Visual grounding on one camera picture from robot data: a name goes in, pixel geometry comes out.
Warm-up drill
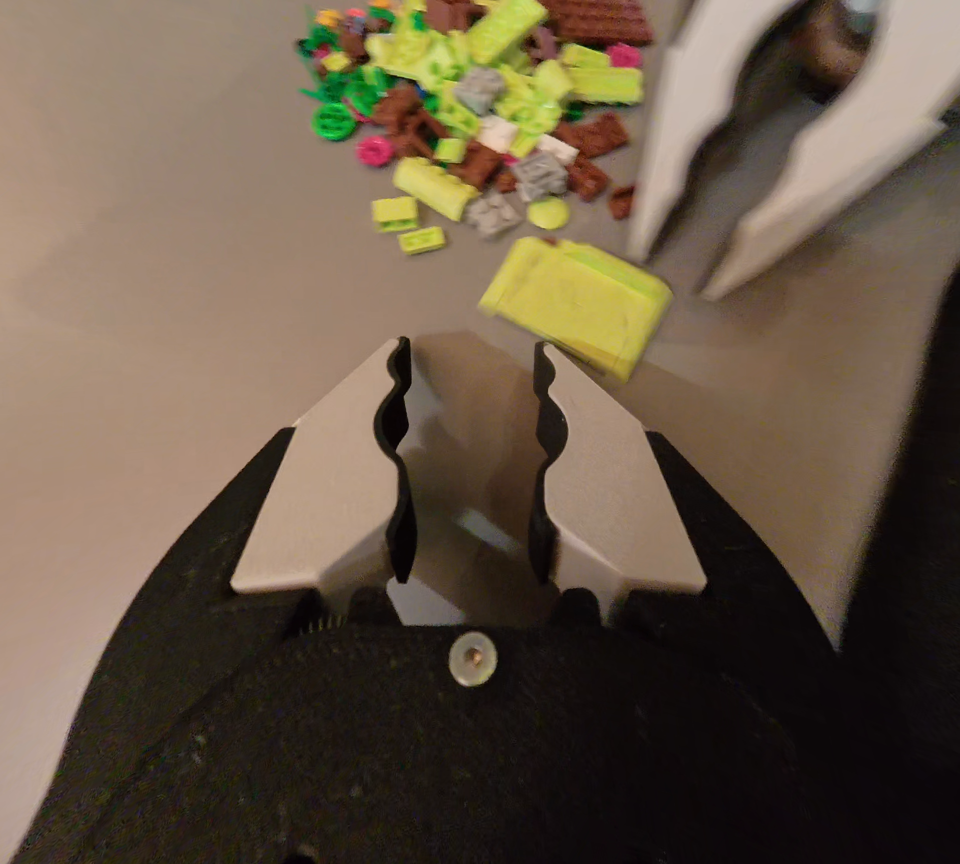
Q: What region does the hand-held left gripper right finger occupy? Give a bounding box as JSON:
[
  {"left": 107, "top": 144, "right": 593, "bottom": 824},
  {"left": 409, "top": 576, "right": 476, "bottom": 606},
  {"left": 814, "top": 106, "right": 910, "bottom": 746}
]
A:
[{"left": 527, "top": 341, "right": 709, "bottom": 625}]

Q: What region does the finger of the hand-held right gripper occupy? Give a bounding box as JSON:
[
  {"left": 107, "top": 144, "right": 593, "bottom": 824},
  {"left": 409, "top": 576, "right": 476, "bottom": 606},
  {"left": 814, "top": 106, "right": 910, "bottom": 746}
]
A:
[
  {"left": 627, "top": 0, "right": 850, "bottom": 263},
  {"left": 699, "top": 0, "right": 960, "bottom": 303}
]

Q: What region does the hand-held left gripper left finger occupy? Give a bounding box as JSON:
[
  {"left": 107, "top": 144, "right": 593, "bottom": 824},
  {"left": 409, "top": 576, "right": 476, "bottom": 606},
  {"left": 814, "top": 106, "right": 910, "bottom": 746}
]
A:
[{"left": 228, "top": 335, "right": 419, "bottom": 625}]

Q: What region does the lime and brown brick assembly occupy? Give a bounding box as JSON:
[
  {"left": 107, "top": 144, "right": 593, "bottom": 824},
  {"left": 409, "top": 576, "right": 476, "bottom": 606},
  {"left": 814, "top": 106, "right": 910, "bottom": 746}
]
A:
[{"left": 477, "top": 236, "right": 675, "bottom": 384}]

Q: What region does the pile of toy bricks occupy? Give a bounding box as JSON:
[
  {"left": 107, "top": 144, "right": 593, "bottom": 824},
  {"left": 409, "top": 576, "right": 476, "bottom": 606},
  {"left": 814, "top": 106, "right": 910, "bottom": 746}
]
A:
[{"left": 294, "top": 0, "right": 656, "bottom": 258}]

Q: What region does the person's right hand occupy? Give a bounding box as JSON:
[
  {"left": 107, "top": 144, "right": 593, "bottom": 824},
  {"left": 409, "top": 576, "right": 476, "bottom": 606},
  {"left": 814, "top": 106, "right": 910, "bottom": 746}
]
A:
[{"left": 787, "top": 0, "right": 882, "bottom": 104}]

